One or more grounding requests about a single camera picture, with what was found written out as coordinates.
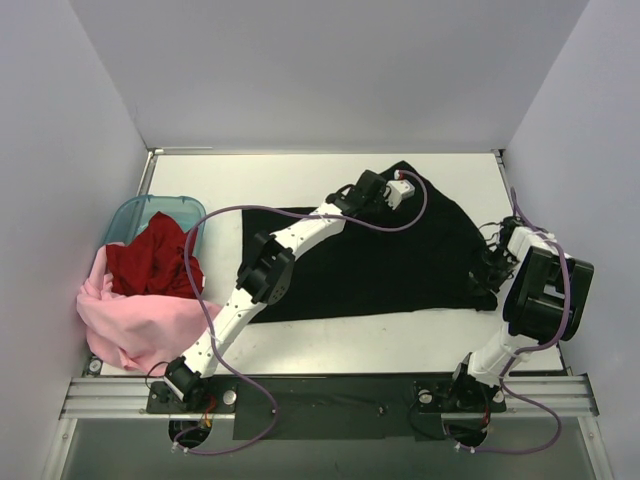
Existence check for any black t shirt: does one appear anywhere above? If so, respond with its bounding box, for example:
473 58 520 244
254 180 498 323

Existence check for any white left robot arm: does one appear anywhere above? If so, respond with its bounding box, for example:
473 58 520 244
164 170 415 412

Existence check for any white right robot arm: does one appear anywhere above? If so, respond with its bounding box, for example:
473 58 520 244
446 224 595 409

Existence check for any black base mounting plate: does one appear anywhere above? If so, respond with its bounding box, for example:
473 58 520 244
146 374 506 440

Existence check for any red t shirt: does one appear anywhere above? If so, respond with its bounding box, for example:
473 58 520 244
106 212 204 299

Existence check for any teal plastic bin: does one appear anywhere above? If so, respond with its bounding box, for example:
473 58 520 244
103 194 206 245

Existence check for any pink t shirt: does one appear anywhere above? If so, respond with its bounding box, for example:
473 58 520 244
76 246 207 372

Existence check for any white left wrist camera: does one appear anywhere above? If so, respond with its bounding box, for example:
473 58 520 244
384 180 415 210

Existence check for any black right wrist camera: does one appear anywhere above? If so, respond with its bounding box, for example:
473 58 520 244
478 216 521 249

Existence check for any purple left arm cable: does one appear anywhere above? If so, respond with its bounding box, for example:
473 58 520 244
169 169 429 455

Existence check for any aluminium front rail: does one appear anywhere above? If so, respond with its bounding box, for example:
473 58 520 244
60 376 599 420

